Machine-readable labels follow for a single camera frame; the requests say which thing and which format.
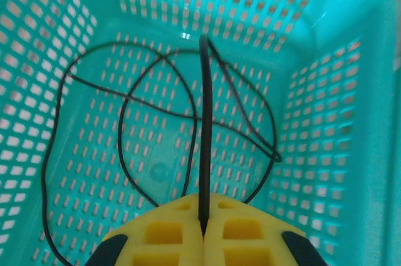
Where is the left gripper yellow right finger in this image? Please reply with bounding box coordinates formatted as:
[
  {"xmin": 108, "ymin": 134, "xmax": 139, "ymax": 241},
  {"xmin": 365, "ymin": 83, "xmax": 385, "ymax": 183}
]
[{"xmin": 203, "ymin": 193, "xmax": 326, "ymax": 266}]

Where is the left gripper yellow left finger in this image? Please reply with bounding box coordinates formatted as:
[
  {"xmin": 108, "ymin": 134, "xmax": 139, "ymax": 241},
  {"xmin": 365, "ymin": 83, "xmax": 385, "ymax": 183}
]
[{"xmin": 84, "ymin": 193, "xmax": 204, "ymax": 266}]

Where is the black cable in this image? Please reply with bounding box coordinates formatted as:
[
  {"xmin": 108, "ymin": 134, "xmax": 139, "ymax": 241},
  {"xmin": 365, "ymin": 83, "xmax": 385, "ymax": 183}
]
[{"xmin": 40, "ymin": 34, "xmax": 283, "ymax": 266}]

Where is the teal perforated plastic basket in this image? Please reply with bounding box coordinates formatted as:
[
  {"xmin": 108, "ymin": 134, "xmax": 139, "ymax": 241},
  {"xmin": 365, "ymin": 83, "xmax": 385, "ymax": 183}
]
[{"xmin": 0, "ymin": 0, "xmax": 401, "ymax": 266}]

